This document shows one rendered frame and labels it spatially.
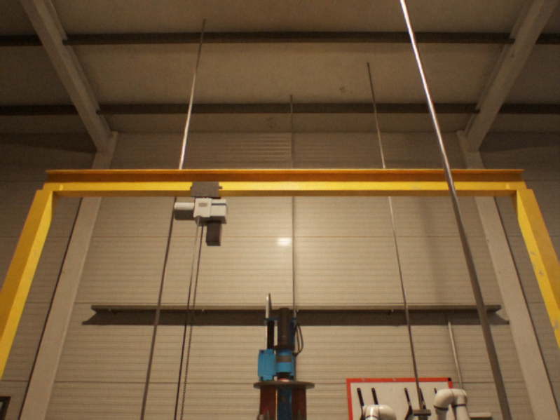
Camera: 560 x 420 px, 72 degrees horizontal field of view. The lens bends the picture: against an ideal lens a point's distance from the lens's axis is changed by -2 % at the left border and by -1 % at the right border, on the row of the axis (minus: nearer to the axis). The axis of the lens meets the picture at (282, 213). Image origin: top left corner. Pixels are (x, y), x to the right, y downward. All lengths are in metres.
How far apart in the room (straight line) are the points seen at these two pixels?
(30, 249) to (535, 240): 5.02
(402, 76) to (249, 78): 2.65
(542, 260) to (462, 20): 4.04
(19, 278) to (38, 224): 0.58
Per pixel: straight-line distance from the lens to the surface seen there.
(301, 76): 7.14
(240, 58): 6.98
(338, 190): 4.22
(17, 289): 4.46
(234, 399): 6.01
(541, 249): 4.59
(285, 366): 3.94
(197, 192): 4.23
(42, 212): 4.75
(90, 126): 7.85
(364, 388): 6.05
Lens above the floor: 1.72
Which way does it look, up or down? 29 degrees up
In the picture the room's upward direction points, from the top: straight up
